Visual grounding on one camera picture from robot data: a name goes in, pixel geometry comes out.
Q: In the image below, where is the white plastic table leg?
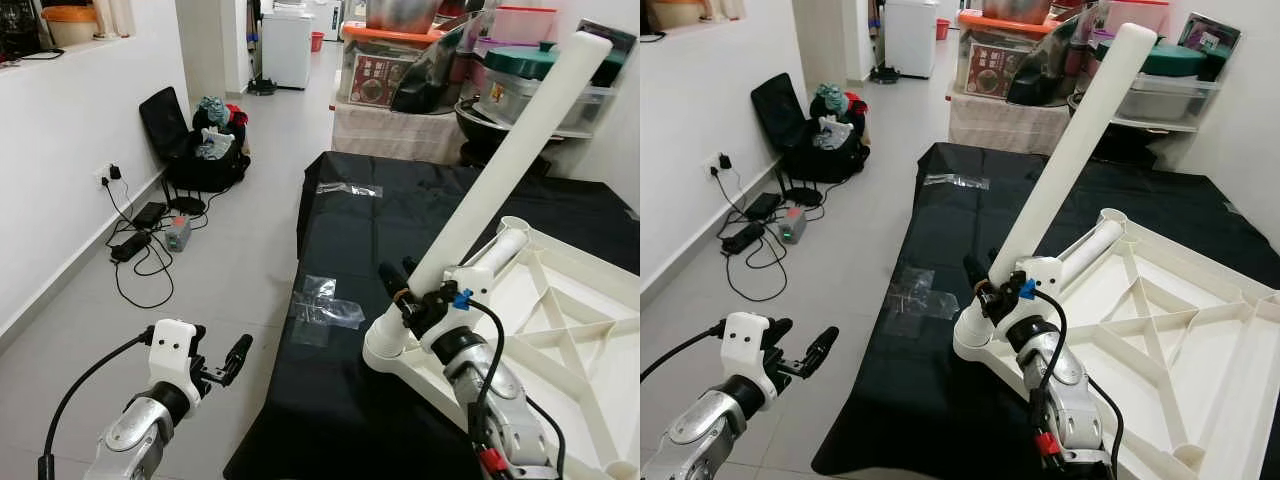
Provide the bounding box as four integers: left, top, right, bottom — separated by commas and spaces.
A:
362, 30, 614, 374
1058, 217, 1127, 288
468, 224, 532, 278
952, 22, 1160, 362

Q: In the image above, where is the crumpled clear plastic bag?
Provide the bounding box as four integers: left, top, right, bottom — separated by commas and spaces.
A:
289, 274, 367, 347
884, 267, 960, 337

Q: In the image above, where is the black power strip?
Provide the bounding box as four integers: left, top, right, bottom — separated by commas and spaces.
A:
721, 222, 767, 255
109, 231, 152, 264

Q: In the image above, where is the black cloth cover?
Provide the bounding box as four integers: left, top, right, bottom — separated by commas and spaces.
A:
811, 141, 1280, 480
224, 150, 641, 480

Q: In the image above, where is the beige cloth covered table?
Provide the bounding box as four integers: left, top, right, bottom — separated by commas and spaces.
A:
331, 99, 472, 165
947, 91, 1082, 157

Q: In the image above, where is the white plastic table top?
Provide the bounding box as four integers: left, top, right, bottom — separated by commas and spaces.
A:
952, 207, 1280, 480
362, 214, 641, 480

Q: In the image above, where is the white plastic bag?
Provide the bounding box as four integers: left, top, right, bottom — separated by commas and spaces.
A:
194, 128, 237, 162
811, 115, 854, 152

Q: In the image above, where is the clear plastic storage box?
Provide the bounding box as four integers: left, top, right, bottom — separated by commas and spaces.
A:
1114, 71, 1222, 124
479, 74, 614, 130

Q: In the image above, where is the open black suitcase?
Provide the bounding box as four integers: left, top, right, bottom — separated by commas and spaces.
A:
749, 72, 870, 184
137, 86, 252, 194

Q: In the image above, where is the green pot lid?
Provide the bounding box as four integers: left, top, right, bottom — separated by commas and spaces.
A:
482, 41, 626, 83
1094, 34, 1207, 79

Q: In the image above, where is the clear storage box orange lid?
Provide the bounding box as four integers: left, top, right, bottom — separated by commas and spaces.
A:
339, 21, 447, 107
954, 9, 1062, 99

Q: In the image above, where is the white shelf board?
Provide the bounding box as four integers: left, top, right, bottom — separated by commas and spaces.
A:
1109, 115, 1202, 134

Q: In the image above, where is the white appliance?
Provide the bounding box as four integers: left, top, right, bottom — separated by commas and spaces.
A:
261, 7, 315, 90
884, 0, 940, 80

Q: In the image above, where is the brown basin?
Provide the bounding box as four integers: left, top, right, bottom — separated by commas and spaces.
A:
979, 0, 1052, 23
364, 0, 442, 33

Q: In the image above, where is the clear container red lid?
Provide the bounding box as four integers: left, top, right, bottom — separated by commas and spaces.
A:
1104, 0, 1170, 37
489, 5, 557, 47

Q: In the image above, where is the dark printed packet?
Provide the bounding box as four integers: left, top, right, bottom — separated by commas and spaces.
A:
579, 17, 639, 63
1177, 11, 1242, 54

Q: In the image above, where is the beige container orange lid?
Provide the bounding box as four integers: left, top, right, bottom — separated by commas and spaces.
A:
649, 0, 707, 30
41, 5, 100, 47

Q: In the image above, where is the dark bag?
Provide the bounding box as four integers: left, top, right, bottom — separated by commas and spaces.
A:
0, 0, 47, 57

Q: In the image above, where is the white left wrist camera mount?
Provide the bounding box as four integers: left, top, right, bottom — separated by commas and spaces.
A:
147, 319, 202, 403
721, 311, 777, 403

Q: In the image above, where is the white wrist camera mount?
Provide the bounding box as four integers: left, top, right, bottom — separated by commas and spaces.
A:
147, 319, 202, 403
1003, 256, 1064, 338
721, 311, 777, 403
428, 262, 494, 348

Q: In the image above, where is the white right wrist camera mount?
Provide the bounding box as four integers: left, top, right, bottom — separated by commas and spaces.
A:
1003, 256, 1064, 338
428, 262, 494, 348

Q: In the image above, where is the grey floor cable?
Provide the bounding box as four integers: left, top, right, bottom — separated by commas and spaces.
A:
103, 178, 203, 310
715, 168, 826, 303

